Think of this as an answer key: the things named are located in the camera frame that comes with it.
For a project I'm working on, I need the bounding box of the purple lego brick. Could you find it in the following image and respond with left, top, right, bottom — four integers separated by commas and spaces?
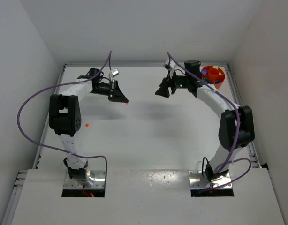
201, 69, 208, 75

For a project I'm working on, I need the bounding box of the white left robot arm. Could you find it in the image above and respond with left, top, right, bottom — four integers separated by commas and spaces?
49, 68, 129, 187

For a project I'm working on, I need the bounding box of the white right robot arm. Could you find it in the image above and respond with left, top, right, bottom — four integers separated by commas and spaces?
155, 60, 255, 181

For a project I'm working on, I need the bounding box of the orange divided round container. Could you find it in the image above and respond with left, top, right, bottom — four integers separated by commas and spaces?
201, 66, 226, 89

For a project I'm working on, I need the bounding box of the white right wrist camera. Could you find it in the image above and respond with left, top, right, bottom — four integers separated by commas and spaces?
163, 59, 176, 74

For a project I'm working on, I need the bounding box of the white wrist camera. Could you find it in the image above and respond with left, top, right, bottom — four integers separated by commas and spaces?
108, 68, 120, 80
163, 59, 176, 74

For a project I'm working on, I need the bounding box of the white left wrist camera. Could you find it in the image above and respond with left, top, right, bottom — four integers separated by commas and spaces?
108, 68, 120, 80

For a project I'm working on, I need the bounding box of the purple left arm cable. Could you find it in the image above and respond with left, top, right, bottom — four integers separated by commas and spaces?
16, 50, 113, 186

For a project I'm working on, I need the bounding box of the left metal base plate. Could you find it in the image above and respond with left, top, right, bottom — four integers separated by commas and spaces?
63, 170, 106, 190

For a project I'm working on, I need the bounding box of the metal base plate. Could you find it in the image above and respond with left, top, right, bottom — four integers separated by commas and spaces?
63, 170, 106, 190
188, 170, 233, 189

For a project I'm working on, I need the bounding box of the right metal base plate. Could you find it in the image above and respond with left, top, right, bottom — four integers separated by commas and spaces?
188, 170, 233, 189

